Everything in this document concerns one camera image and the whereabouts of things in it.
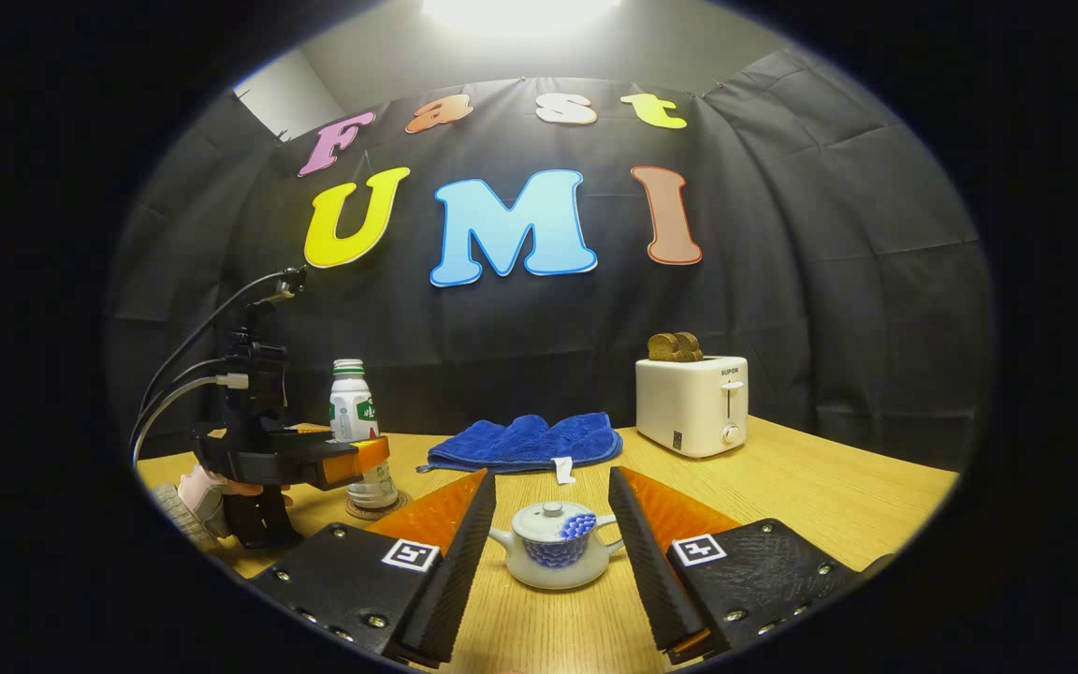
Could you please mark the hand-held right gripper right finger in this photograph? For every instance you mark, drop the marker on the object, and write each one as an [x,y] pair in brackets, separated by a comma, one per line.
[642,571]

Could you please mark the blue towel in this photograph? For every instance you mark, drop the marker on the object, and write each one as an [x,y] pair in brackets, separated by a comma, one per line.
[520,440]

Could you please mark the brown bread slices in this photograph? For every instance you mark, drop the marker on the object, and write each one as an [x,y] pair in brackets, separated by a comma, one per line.
[675,347]

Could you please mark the round brown coaster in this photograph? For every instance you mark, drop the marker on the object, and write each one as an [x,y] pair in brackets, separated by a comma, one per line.
[389,508]

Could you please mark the black backdrop cloth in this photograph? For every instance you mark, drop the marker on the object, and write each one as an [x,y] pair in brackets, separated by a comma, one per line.
[782,281]

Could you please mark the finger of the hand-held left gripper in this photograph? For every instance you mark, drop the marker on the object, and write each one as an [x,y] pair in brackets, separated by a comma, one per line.
[310,430]
[371,457]

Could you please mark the ceiling light panel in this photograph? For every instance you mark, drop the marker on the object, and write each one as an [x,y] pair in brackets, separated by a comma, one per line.
[520,11]

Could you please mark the white green-label water bottle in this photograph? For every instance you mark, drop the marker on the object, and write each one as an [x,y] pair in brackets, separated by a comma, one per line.
[352,407]

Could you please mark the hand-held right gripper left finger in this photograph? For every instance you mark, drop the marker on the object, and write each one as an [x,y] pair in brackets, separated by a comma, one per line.
[455,571]

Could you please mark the white toaster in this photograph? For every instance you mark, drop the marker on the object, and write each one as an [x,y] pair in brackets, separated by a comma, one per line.
[689,402]

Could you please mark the white teacup lid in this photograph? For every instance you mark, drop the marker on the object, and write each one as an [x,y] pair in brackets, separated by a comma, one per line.
[548,522]

